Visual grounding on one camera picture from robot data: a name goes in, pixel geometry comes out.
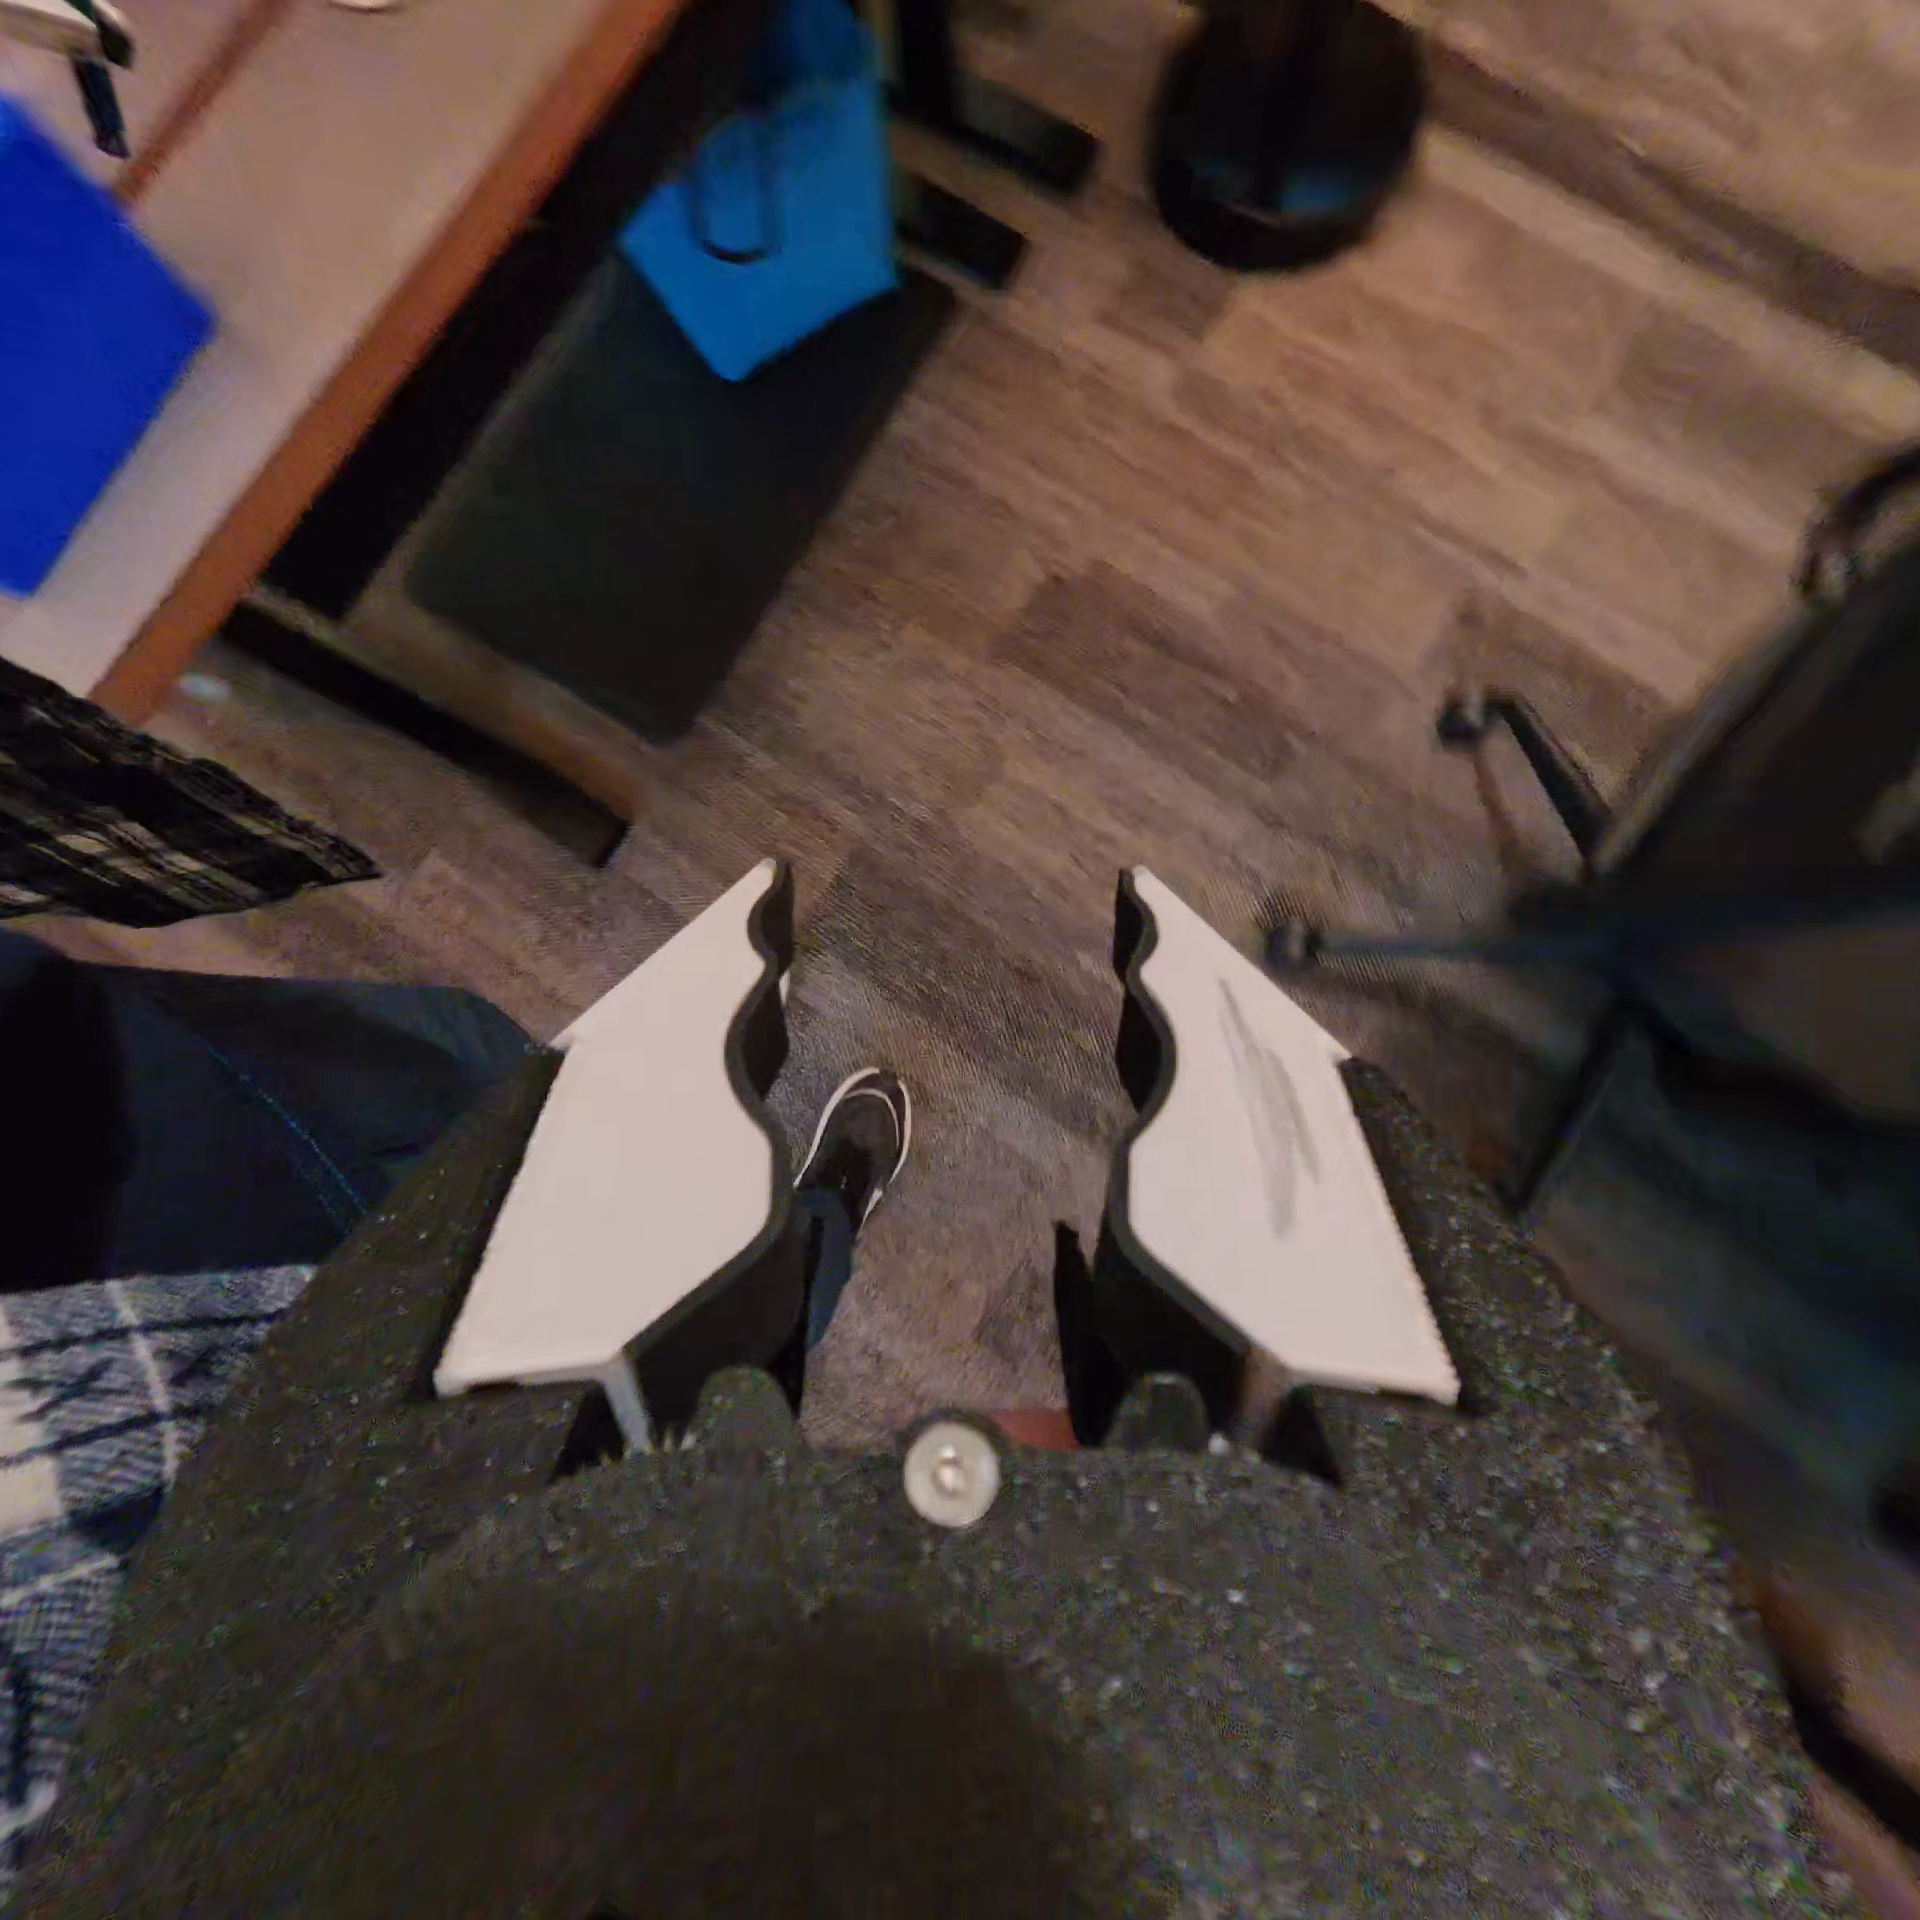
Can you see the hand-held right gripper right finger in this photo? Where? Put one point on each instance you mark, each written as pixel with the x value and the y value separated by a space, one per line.
pixel 1277 1200

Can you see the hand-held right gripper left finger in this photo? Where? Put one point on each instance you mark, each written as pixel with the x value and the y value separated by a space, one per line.
pixel 617 1200

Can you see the black sneaker white stripe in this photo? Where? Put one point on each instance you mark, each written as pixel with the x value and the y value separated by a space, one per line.
pixel 862 1135

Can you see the person's leg in jeans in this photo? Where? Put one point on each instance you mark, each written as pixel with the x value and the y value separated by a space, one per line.
pixel 210 1097

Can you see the black table foot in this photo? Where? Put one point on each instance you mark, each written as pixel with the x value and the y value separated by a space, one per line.
pixel 420 720

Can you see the office chair with black base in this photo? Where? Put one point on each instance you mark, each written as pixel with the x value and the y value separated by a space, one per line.
pixel 1741 901

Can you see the dark grey floor mat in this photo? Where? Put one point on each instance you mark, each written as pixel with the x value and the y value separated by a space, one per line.
pixel 661 496

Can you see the empty blue plastic bin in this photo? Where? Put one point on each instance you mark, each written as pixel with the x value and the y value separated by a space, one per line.
pixel 77 361

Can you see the black floor stand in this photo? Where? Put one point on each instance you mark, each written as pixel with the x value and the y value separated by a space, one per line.
pixel 1291 137

